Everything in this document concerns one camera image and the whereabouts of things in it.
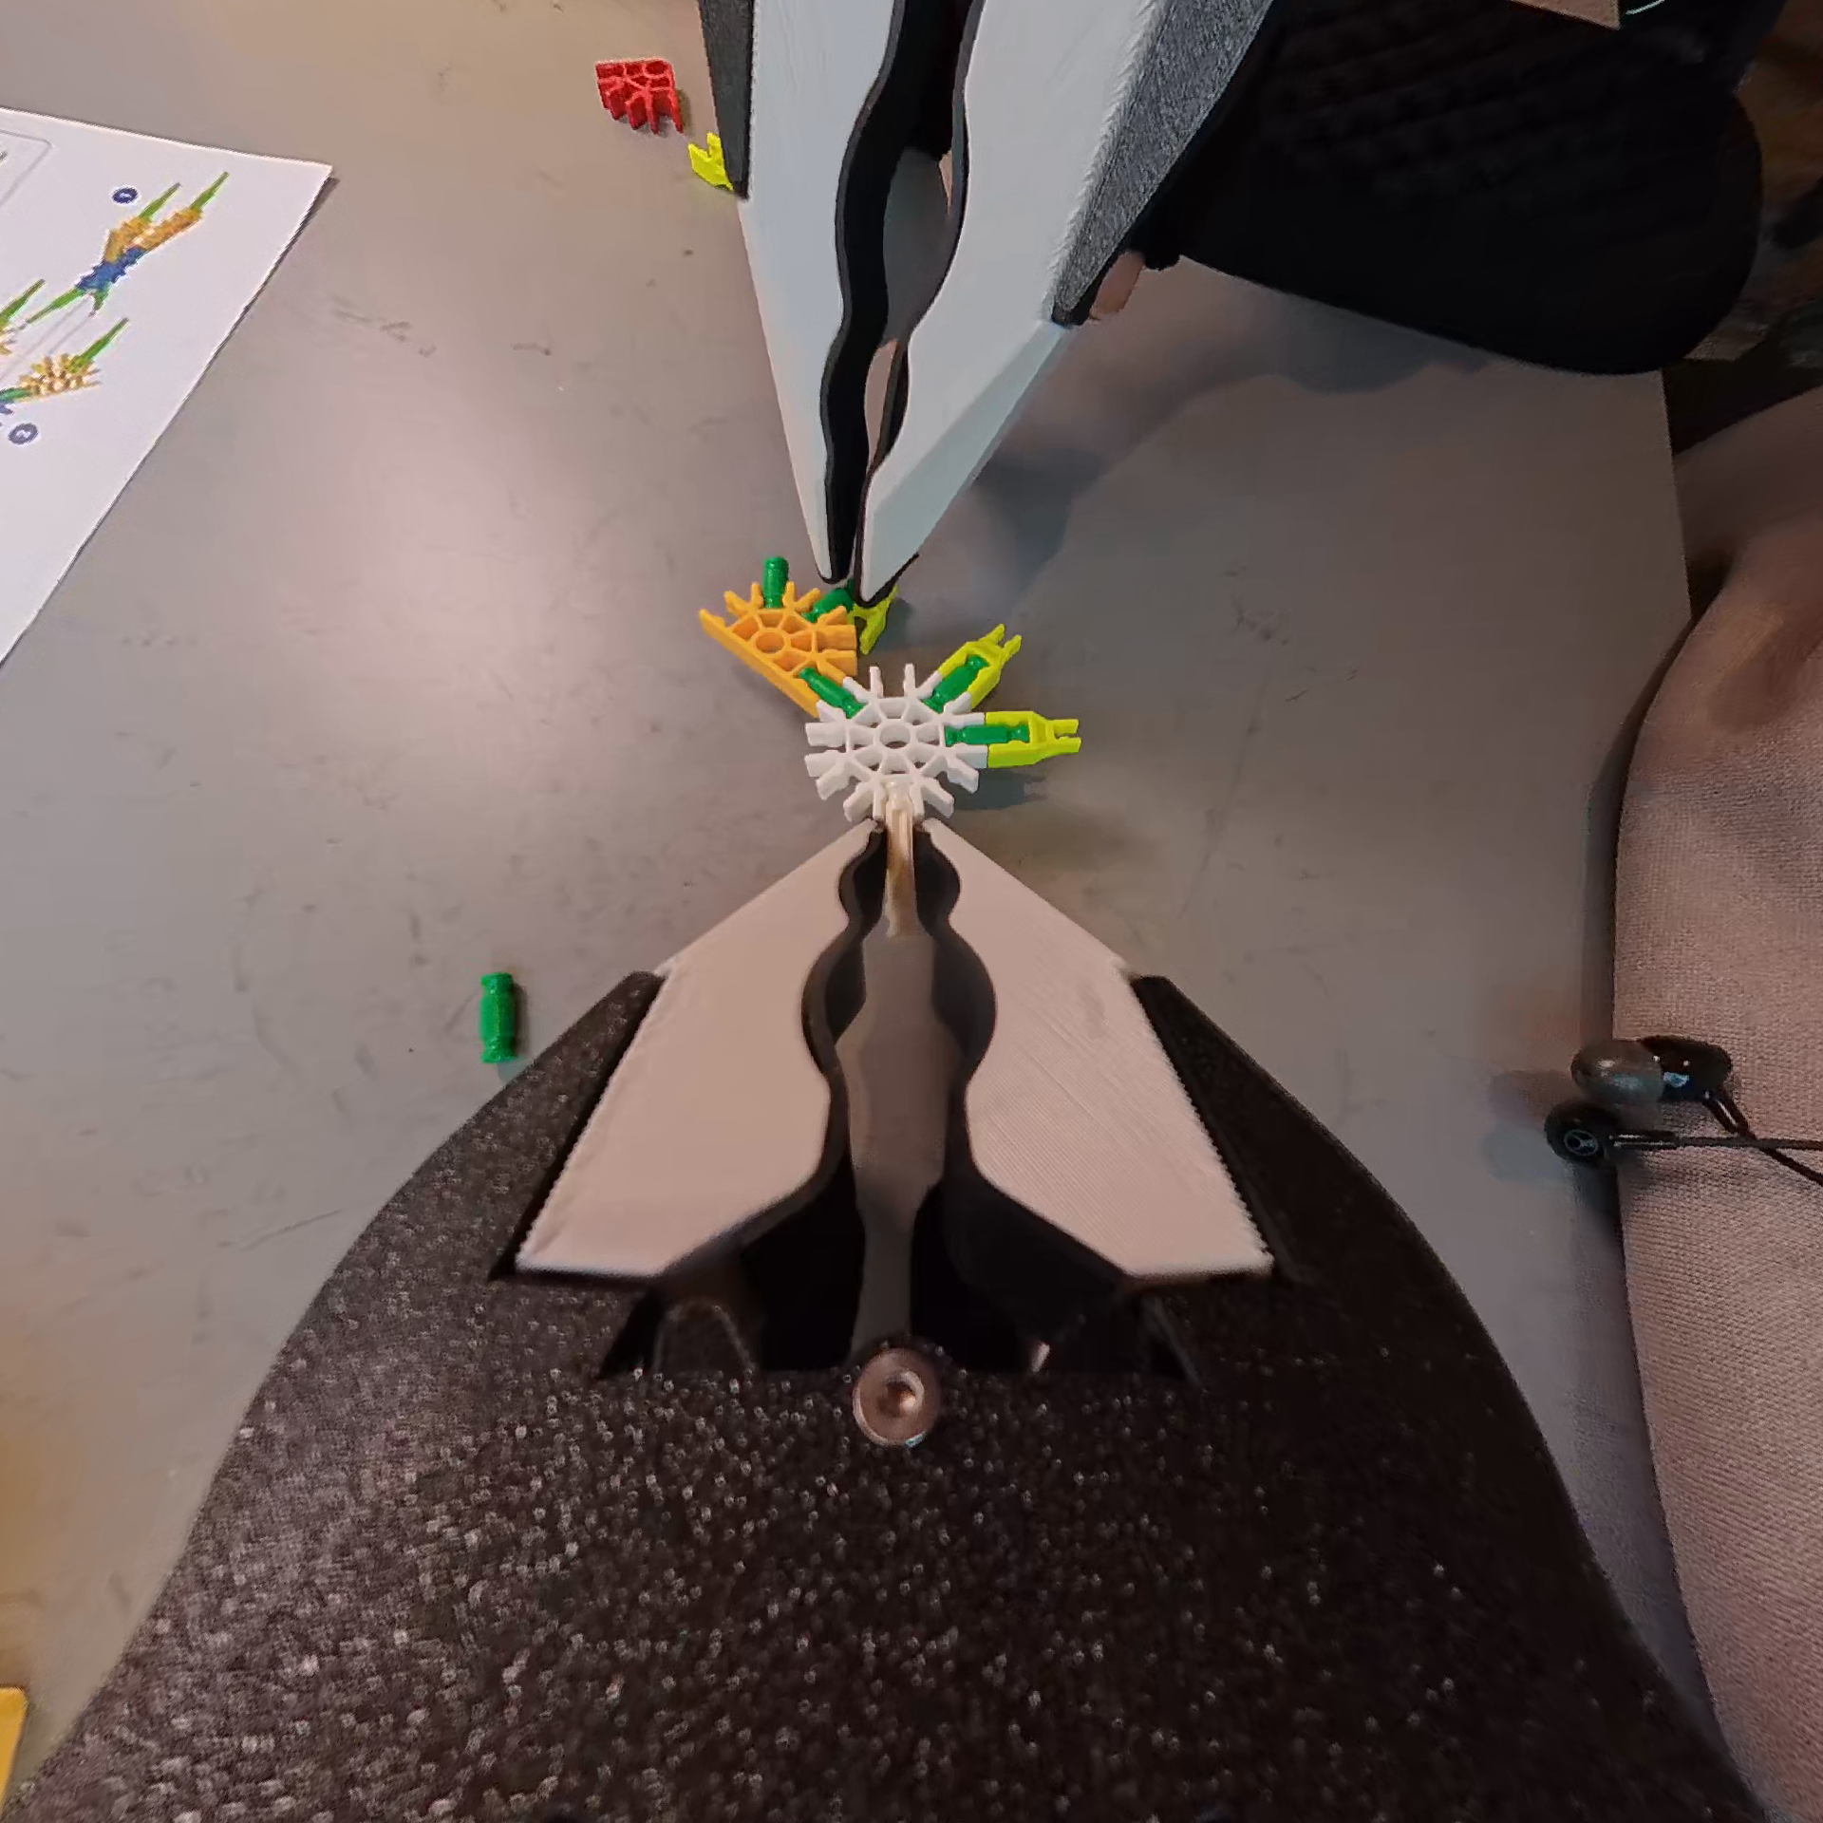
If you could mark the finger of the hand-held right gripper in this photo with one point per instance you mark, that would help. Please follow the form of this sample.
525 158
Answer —
1026 184
791 171

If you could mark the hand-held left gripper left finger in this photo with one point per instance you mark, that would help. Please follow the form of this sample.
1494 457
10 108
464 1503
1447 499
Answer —
670 1124

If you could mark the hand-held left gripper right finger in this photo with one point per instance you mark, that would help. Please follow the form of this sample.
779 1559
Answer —
1126 1124

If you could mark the white plastic rod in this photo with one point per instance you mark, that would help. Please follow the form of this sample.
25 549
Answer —
897 883

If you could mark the white snowflake connector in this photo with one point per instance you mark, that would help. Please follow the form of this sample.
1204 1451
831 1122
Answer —
861 725

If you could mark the orange half-circle connector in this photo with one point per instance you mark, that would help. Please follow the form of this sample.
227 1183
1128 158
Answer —
747 634

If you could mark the person's right forearm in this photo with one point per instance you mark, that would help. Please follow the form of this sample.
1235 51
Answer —
1424 171

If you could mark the person's right hand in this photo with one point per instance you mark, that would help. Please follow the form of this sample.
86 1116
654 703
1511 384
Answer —
1117 292

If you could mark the red plastic connector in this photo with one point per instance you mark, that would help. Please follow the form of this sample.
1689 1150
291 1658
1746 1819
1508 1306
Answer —
639 88

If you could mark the black earbuds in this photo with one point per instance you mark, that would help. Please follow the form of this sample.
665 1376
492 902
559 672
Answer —
1610 1096

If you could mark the printed instruction sheet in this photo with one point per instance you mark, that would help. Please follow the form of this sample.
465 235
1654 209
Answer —
113 469

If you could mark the yellow box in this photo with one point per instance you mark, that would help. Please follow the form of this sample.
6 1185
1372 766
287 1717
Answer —
12 1731

